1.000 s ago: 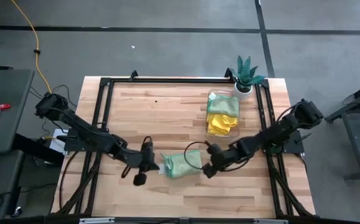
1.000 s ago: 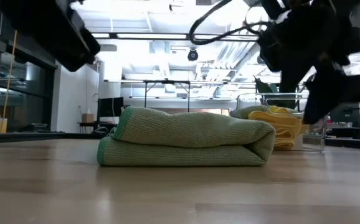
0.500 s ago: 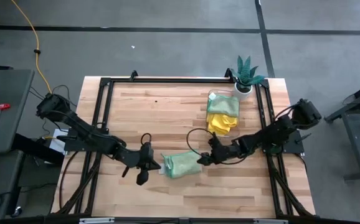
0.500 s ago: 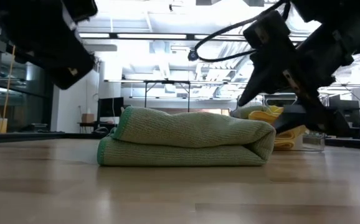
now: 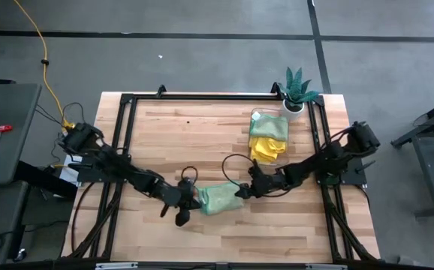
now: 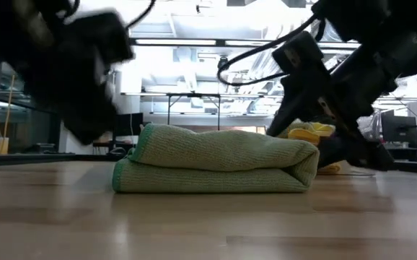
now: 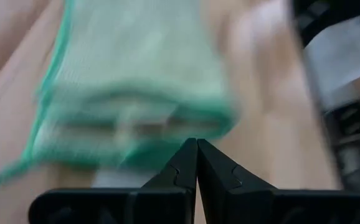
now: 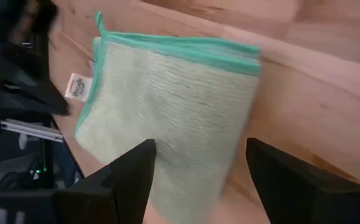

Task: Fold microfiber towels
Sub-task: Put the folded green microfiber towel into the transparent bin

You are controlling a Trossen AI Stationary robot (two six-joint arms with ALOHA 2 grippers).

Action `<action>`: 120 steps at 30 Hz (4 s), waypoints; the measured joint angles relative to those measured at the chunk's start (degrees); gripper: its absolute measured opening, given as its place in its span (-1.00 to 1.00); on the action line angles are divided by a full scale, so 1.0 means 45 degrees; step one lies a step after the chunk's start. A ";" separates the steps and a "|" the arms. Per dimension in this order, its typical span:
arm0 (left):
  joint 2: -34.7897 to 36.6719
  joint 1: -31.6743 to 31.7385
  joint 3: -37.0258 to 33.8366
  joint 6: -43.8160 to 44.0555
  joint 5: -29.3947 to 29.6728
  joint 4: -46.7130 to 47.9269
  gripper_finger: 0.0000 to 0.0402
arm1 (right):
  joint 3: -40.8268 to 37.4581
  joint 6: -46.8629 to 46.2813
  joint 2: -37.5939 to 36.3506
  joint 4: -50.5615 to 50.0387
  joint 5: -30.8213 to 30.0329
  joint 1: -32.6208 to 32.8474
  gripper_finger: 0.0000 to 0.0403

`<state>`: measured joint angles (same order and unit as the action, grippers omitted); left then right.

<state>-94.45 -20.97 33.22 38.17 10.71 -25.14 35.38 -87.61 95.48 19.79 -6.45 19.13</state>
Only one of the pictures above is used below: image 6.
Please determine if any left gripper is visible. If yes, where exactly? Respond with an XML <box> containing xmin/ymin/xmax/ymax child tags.
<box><xmin>24</xmin><ymin>10</ymin><xmax>136</xmax><ymax>146</ymax></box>

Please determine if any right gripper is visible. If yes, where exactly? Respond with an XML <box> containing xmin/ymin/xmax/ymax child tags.
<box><xmin>265</xmin><ymin>30</ymin><xmax>417</xmax><ymax>173</ymax></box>

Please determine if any clear plastic bin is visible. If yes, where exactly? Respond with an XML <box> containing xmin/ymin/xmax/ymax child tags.
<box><xmin>265</xmin><ymin>118</ymin><xmax>376</xmax><ymax>178</ymax></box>

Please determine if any black computer monitor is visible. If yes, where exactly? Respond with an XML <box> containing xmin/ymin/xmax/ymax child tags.
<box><xmin>380</xmin><ymin>114</ymin><xmax>417</xmax><ymax>149</ymax></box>
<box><xmin>116</xmin><ymin>112</ymin><xmax>144</xmax><ymax>140</ymax></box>

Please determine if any ceiling strip light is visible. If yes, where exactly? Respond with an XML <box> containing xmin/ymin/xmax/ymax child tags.
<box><xmin>135</xmin><ymin>38</ymin><xmax>217</xmax><ymax>46</ymax></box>
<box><xmin>316</xmin><ymin>42</ymin><xmax>361</xmax><ymax>50</ymax></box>

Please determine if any black framed background table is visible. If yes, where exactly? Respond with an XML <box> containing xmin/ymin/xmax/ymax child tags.
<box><xmin>164</xmin><ymin>92</ymin><xmax>224</xmax><ymax>131</ymax></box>

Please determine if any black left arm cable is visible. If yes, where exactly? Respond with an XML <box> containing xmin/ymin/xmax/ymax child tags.
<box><xmin>126</xmin><ymin>0</ymin><xmax>158</xmax><ymax>30</ymax></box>

